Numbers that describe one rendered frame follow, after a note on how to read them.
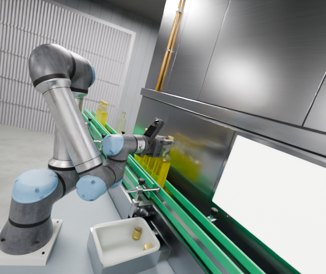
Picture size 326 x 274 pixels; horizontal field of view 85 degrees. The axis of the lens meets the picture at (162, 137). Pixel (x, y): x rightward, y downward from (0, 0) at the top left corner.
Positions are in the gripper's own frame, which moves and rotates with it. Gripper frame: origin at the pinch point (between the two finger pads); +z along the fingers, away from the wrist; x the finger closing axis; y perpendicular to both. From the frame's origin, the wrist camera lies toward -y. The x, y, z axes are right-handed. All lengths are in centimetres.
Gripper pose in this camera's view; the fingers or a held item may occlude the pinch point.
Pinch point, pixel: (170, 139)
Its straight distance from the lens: 88.3
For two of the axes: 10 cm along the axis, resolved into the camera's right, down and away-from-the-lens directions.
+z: 6.2, 0.1, 7.8
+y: -2.8, 9.4, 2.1
